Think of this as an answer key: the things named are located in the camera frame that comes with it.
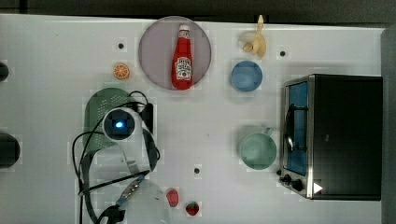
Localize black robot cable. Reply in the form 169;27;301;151
71;90;162;224

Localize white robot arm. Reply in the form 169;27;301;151
78;104;171;224

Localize green plastic mug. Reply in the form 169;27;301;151
238;128;276;170

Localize red strawberry toy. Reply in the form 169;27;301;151
185;202;200;217

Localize orange slice toy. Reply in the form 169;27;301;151
113;63;130;79

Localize black silver toaster oven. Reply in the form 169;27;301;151
277;74;383;201

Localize round grey plate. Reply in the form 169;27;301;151
138;16;211;91

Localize red ketchup bottle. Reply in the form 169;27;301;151
171;24;193;91

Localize peeled banana toy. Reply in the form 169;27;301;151
238;15;266;58

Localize black cylinder container upper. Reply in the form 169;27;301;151
0;63;9;81

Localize pink red fruit toy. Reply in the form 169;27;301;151
166;189;179;207

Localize blue plastic cup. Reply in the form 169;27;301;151
231;61;263;92

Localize green plastic strainer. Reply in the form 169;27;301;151
83;88;134;151

